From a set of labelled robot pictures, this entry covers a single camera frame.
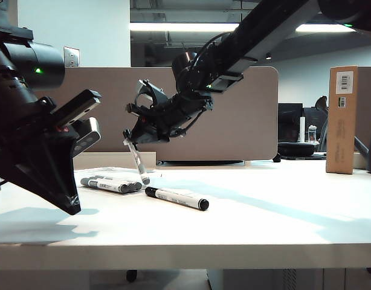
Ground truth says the long beige cable tray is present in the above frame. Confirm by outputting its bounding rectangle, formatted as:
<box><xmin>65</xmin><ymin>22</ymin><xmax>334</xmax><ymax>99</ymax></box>
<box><xmin>73</xmin><ymin>151</ymin><xmax>157</xmax><ymax>170</ymax></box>

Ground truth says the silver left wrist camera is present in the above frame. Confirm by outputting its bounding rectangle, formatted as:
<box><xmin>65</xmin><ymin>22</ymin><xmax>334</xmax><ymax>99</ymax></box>
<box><xmin>71</xmin><ymin>117</ymin><xmax>102</xmax><ymax>159</ymax></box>

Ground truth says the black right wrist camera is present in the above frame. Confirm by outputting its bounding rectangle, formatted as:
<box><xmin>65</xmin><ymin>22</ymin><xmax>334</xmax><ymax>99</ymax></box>
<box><xmin>134</xmin><ymin>79</ymin><xmax>166</xmax><ymax>114</ymax></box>

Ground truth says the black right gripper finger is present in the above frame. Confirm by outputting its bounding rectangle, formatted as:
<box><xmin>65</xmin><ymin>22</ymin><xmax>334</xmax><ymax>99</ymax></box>
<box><xmin>122</xmin><ymin>118</ymin><xmax>160</xmax><ymax>145</ymax></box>
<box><xmin>124</xmin><ymin>101</ymin><xmax>150</xmax><ymax>121</ymax></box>

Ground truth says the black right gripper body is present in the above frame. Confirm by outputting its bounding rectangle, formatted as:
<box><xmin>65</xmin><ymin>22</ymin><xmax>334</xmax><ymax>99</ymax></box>
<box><xmin>143</xmin><ymin>92</ymin><xmax>215</xmax><ymax>143</ymax></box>

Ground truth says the black round cushion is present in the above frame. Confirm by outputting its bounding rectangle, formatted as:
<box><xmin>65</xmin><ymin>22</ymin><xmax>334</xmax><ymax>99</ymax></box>
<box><xmin>277</xmin><ymin>142</ymin><xmax>316</xmax><ymax>158</ymax></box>

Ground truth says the black computer monitor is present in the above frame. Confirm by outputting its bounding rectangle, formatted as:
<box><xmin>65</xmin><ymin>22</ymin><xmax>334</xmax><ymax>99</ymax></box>
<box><xmin>303</xmin><ymin>107</ymin><xmax>328</xmax><ymax>143</ymax></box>
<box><xmin>277</xmin><ymin>103</ymin><xmax>304</xmax><ymax>143</ymax></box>

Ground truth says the narrow brown desk partition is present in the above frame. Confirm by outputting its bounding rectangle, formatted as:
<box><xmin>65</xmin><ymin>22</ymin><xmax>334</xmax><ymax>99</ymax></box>
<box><xmin>353</xmin><ymin>66</ymin><xmax>371</xmax><ymax>153</ymax></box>

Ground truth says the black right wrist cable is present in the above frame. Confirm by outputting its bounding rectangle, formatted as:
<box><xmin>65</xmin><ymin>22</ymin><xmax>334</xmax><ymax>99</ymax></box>
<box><xmin>169</xmin><ymin>105</ymin><xmax>208</xmax><ymax>140</ymax></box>

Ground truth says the wide brown desk partition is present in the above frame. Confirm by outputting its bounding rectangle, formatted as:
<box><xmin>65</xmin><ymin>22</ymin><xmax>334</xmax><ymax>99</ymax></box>
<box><xmin>34</xmin><ymin>66</ymin><xmax>279</xmax><ymax>162</ymax></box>

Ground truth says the tall brown cardboard box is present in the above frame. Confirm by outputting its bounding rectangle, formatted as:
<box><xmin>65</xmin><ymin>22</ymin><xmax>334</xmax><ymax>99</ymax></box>
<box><xmin>326</xmin><ymin>65</ymin><xmax>358</xmax><ymax>175</ymax></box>

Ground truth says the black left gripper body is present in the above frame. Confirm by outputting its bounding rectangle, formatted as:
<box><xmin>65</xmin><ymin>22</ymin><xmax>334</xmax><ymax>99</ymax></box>
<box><xmin>0</xmin><ymin>97</ymin><xmax>80</xmax><ymax>170</ymax></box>

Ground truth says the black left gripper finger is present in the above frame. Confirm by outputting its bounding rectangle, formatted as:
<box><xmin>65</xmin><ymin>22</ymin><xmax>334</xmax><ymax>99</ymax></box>
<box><xmin>4</xmin><ymin>141</ymin><xmax>82</xmax><ymax>216</ymax></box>

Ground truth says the dark haired person head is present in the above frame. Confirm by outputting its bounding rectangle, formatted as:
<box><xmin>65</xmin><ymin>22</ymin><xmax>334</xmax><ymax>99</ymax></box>
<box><xmin>314</xmin><ymin>95</ymin><xmax>329</xmax><ymax>115</ymax></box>

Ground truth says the long ceiling light strip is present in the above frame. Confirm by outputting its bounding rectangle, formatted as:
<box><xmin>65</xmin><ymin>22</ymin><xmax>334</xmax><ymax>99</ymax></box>
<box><xmin>129</xmin><ymin>22</ymin><xmax>358</xmax><ymax>34</ymax></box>

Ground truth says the metal wall switch plate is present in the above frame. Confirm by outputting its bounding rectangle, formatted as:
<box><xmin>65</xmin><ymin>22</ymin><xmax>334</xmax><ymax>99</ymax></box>
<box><xmin>63</xmin><ymin>46</ymin><xmax>81</xmax><ymax>68</ymax></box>

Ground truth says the clear plastic packaging box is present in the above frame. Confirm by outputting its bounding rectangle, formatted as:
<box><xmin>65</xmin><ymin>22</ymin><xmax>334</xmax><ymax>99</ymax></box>
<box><xmin>73</xmin><ymin>165</ymin><xmax>163</xmax><ymax>196</ymax></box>

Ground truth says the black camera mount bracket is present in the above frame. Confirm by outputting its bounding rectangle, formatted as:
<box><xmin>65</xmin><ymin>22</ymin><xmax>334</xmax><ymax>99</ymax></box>
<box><xmin>51</xmin><ymin>89</ymin><xmax>103</xmax><ymax>128</ymax></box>

